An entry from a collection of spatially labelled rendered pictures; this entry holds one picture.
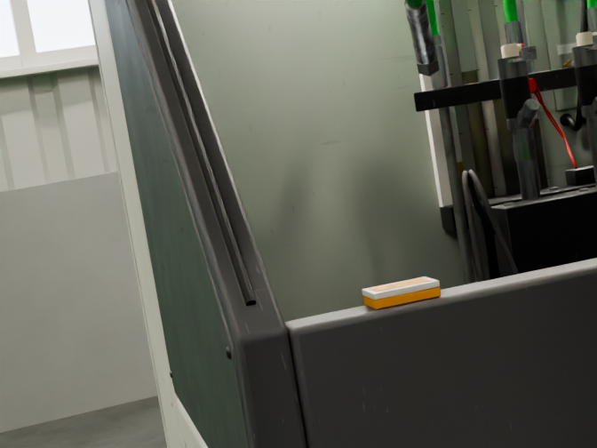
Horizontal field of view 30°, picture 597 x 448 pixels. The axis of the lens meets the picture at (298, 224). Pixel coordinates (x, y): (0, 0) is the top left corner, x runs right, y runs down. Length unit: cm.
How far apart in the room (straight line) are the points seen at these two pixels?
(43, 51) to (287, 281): 368
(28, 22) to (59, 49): 17
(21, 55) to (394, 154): 361
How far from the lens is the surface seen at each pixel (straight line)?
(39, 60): 486
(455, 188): 129
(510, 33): 128
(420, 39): 99
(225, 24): 131
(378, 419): 80
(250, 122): 131
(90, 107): 489
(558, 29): 144
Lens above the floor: 109
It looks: 5 degrees down
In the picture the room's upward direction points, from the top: 9 degrees counter-clockwise
